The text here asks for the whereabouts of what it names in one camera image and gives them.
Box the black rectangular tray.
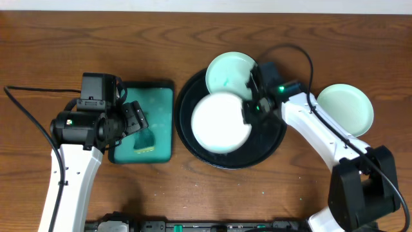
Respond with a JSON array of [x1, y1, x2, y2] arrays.
[[108, 80, 175, 164]]

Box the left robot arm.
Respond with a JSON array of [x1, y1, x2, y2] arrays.
[[39, 73, 148, 231]]

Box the mint plate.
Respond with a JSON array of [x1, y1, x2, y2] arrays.
[[317, 84, 374, 137], [205, 52, 256, 101]]

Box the black round tray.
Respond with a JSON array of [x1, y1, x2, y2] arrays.
[[174, 69, 287, 169]]

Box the green scrubbing sponge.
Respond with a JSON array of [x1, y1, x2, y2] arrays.
[[133, 128, 155, 153]]

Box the white plate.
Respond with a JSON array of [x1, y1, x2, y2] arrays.
[[191, 92, 252, 154]]

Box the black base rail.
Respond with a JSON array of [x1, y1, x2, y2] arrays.
[[84, 211, 310, 232]]

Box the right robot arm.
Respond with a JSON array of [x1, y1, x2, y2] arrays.
[[242, 64, 405, 231]]

